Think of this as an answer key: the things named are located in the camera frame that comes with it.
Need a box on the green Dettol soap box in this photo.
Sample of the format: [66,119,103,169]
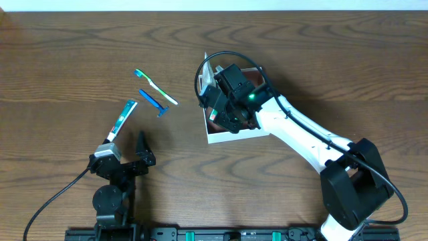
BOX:
[208,109,218,122]

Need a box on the blue disposable razor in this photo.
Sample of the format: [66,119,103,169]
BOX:
[138,89,169,117]

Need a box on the green toothpaste tube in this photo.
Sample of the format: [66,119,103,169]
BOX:
[106,100,138,143]

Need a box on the blue foam soap pump bottle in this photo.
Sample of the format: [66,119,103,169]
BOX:
[215,66,223,74]

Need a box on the white box with pink interior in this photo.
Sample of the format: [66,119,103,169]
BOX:
[203,68,269,144]

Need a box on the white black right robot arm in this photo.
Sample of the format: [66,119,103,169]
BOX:
[197,62,395,240]

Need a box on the green white toothbrush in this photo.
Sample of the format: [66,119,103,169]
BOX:
[134,69,179,105]

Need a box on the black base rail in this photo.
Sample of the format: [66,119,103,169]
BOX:
[64,226,401,241]

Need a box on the white Pantene conditioner tube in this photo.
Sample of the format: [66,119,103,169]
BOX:
[201,60,217,88]

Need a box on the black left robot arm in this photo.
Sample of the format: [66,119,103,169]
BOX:
[88,131,156,228]

